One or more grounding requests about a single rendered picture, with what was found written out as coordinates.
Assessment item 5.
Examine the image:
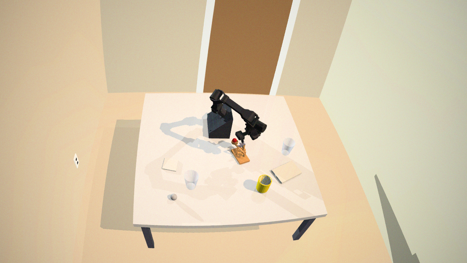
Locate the yellow mug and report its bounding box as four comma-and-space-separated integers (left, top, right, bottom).
256, 175, 272, 194

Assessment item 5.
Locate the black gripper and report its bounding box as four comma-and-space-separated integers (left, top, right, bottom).
235, 124, 254, 143

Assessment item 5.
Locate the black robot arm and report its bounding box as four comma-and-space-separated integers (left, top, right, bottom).
210, 89, 267, 140

